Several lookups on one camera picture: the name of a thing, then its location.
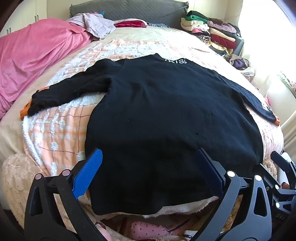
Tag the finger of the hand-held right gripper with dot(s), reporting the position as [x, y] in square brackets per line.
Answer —
[281, 160]
[269, 176]

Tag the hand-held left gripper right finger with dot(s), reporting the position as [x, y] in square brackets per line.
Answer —
[208, 172]

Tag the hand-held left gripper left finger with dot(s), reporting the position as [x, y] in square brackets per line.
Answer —
[89, 172]

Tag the black sweater with orange cuffs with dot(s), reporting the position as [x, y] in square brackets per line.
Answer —
[161, 115]

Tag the clothes on windowsill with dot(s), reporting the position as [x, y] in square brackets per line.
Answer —
[289, 83]

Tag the beige bag of clothes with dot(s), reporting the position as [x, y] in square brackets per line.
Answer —
[241, 64]

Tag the stack of folded clothes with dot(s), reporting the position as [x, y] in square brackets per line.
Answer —
[217, 37]

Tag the lilac crumpled clothes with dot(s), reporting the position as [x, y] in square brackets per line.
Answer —
[97, 25]

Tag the person's left hand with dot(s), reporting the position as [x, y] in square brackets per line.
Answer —
[104, 231]

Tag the orange checked fleece blanket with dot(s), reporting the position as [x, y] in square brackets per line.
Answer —
[57, 139]

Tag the cream fluffy blanket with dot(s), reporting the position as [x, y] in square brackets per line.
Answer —
[16, 178]

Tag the person's pink patterned clothing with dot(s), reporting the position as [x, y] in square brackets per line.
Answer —
[150, 229]

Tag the dark grey bedside cabinet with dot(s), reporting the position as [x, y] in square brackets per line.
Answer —
[239, 46]

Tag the white curtain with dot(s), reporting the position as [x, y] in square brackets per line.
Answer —
[266, 34]

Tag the pink quilt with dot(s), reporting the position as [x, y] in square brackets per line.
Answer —
[34, 58]

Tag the beige bed sheet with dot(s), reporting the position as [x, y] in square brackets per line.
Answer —
[143, 34]

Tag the red cloth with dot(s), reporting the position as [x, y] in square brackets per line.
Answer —
[129, 23]

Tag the dark patterned cloth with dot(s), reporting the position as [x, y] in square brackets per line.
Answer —
[159, 25]

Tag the turquoise cloth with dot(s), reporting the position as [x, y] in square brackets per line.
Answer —
[101, 12]

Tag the grey quilted headboard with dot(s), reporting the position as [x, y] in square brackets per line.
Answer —
[138, 11]

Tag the cream wardrobe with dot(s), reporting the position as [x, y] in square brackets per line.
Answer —
[23, 14]

